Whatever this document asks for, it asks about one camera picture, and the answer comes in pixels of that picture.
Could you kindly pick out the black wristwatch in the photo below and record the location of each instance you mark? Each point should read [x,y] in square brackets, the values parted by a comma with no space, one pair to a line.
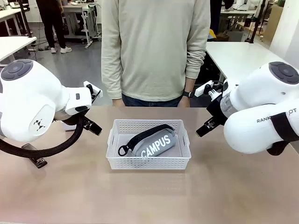
[187,94]

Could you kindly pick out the black stand pole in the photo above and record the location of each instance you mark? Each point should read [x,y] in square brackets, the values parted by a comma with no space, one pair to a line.
[25,18]

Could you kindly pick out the brown cardboard box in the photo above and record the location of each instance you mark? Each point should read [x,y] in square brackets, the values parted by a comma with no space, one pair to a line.
[278,21]

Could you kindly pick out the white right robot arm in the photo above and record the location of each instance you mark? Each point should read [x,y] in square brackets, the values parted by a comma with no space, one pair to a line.
[257,93]

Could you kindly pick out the black tripod pole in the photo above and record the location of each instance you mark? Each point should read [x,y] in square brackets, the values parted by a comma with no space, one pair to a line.
[257,21]

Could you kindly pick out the background person in black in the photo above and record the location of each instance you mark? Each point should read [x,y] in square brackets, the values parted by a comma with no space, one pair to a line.
[52,25]

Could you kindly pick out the person's left hand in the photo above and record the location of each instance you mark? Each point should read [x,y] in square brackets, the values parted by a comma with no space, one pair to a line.
[185,102]

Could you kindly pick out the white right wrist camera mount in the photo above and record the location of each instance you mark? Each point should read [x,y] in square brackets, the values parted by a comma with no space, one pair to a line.
[202,89]

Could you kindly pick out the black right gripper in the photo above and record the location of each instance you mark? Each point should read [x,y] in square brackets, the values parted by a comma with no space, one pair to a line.
[216,109]

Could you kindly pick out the white cardboard box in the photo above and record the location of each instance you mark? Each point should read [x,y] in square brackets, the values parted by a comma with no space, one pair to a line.
[69,127]

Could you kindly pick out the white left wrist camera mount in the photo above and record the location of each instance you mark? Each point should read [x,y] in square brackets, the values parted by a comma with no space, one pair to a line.
[93,89]

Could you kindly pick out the white side table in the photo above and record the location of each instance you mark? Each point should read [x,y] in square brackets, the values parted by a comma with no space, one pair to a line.
[14,46]

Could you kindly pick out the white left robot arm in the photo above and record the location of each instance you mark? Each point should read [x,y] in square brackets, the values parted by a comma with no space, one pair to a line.
[28,105]

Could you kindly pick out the black stapler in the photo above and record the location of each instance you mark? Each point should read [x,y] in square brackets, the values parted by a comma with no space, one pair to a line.
[35,158]

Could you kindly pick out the person's left forearm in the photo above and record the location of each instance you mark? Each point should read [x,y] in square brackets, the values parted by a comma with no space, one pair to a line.
[195,67]

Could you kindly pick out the white background desk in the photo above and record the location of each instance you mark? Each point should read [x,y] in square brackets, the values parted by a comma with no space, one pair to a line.
[79,14]

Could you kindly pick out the person's right forearm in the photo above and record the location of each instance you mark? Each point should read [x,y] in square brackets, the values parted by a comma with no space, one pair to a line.
[111,77]

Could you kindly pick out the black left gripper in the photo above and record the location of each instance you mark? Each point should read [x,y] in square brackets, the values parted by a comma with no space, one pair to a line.
[66,117]

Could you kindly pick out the white perforated plastic basket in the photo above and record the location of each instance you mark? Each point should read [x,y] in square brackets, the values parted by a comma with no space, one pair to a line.
[149,161]

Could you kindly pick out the gray CAMPUS zipper pouch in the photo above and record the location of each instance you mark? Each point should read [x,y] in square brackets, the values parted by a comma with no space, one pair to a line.
[156,144]

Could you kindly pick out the white long table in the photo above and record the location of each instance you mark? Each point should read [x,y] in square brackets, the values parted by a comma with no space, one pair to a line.
[238,56]

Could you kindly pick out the person in beige sweater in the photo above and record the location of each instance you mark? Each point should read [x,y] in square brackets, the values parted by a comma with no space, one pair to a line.
[154,46]

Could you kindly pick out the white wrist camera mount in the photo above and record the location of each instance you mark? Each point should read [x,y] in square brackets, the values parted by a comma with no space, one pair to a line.
[202,89]
[93,89]

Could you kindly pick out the person's right hand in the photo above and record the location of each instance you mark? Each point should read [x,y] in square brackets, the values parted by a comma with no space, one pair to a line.
[117,103]

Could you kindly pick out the white background workbench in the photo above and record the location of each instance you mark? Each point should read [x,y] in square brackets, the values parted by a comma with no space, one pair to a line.
[236,16]

